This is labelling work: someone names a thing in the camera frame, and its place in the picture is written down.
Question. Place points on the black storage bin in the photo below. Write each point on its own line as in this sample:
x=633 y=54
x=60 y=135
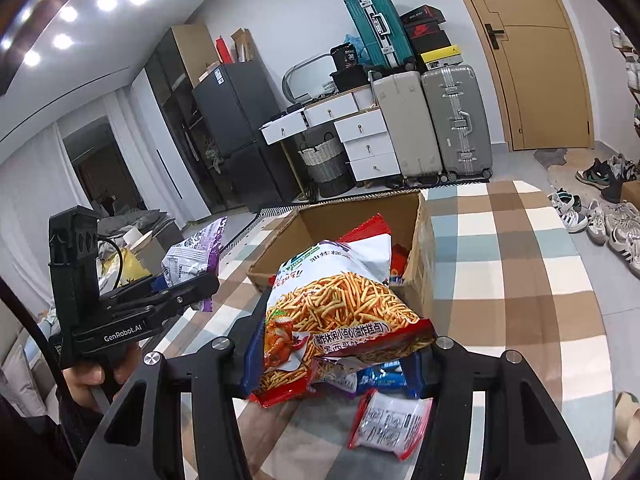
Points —
x=350 y=80

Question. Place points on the dark glass cabinet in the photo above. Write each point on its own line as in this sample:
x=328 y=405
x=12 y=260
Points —
x=170 y=110

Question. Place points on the orange fries snack bag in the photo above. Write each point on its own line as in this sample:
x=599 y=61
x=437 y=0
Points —
x=340 y=305

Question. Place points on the plain black shoe box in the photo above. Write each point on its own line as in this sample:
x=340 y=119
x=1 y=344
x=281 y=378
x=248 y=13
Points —
x=432 y=44

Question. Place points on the wooden shoe rack with shoes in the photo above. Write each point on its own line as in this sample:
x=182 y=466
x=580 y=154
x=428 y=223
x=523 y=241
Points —
x=631 y=67

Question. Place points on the white drawer desk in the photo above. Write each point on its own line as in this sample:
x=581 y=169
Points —
x=365 y=135

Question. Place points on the scattered sneakers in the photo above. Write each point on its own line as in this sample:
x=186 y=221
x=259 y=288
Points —
x=600 y=220

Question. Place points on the patterned floor rug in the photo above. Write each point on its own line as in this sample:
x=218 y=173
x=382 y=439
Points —
x=236 y=249

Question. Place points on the yellow black shoe box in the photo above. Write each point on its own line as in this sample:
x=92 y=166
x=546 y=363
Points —
x=442 y=60

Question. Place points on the grey suitcase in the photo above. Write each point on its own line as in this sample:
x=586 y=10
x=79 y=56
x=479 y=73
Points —
x=457 y=120

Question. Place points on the person's left hand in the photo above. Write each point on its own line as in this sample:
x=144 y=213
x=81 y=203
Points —
x=84 y=379

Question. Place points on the yellow plastic bag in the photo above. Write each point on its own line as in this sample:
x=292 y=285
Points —
x=125 y=272

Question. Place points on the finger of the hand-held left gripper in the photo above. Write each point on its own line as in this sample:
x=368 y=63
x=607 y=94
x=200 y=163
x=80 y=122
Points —
x=195 y=286
x=161 y=282

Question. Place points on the woven laundry basket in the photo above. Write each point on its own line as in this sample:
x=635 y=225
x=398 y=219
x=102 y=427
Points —
x=325 y=165

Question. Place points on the long cardboard carton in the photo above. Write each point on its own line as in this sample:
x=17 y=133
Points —
x=245 y=45

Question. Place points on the grey sofa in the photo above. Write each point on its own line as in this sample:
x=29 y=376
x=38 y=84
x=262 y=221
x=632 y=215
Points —
x=20 y=360

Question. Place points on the wooden door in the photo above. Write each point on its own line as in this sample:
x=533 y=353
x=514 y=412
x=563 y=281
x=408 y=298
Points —
x=540 y=60

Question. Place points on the beige suitcase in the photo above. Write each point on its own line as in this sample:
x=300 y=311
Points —
x=405 y=125

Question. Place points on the blue cookie packet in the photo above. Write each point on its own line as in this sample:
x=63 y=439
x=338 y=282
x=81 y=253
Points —
x=387 y=377

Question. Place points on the cardboard box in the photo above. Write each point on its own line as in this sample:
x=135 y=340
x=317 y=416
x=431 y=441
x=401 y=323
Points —
x=325 y=217

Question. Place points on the person's left forearm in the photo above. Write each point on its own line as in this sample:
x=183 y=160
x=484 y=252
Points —
x=30 y=440

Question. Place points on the beige slipper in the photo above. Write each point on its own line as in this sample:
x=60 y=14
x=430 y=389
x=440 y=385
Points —
x=629 y=425

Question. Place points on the purple white snack packet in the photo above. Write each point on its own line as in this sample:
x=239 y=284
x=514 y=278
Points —
x=185 y=260

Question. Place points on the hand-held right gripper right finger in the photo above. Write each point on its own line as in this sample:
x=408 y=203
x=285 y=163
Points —
x=420 y=376

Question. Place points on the black red logo shoe box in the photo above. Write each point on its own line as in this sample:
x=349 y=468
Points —
x=424 y=30

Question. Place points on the small brown carton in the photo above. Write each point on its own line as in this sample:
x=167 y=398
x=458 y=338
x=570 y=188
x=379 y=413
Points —
x=631 y=191

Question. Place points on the red white snack packet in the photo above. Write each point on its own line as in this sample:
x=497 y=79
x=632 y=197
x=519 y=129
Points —
x=390 y=425

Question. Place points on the black labelled tub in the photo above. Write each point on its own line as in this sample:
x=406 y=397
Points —
x=346 y=57

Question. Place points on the teal suitcase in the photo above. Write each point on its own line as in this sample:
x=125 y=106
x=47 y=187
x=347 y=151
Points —
x=375 y=30

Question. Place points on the blue plastic bag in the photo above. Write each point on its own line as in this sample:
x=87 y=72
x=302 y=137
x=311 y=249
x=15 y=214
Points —
x=361 y=45

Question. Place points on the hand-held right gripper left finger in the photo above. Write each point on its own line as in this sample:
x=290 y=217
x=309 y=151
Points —
x=250 y=371

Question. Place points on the oval mirror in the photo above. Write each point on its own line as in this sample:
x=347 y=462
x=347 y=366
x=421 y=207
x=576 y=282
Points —
x=300 y=80

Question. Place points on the brown doormat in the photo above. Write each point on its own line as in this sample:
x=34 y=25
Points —
x=565 y=175

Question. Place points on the ceiling spotlights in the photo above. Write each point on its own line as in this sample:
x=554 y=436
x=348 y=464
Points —
x=106 y=3

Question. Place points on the black refrigerator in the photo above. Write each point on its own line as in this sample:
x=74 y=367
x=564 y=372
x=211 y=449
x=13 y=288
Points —
x=240 y=110

